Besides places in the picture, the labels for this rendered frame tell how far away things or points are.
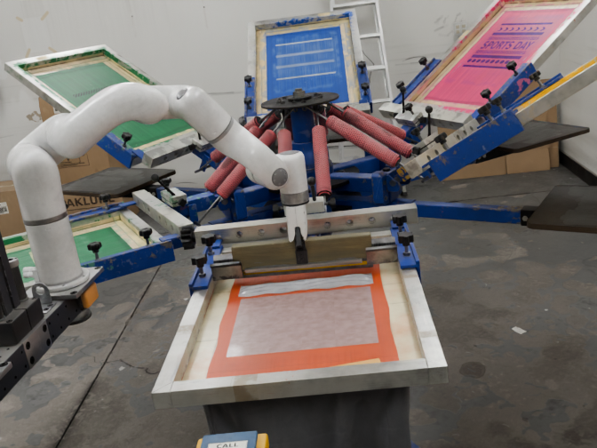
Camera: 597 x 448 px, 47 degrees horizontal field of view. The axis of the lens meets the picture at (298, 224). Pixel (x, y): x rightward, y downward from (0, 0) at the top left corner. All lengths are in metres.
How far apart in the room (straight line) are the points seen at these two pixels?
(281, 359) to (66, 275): 0.52
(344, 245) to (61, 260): 0.73
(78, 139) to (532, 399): 2.16
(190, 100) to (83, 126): 0.25
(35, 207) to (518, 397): 2.15
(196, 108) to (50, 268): 0.49
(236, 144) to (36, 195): 0.47
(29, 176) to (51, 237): 0.14
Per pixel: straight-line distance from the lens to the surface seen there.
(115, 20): 6.15
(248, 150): 1.69
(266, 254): 1.89
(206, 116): 1.67
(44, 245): 1.63
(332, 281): 1.86
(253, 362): 1.54
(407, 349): 1.52
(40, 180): 1.58
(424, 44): 5.98
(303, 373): 1.40
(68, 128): 1.60
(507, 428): 2.92
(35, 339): 1.51
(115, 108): 1.60
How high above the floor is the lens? 1.71
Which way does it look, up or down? 19 degrees down
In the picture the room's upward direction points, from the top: 8 degrees counter-clockwise
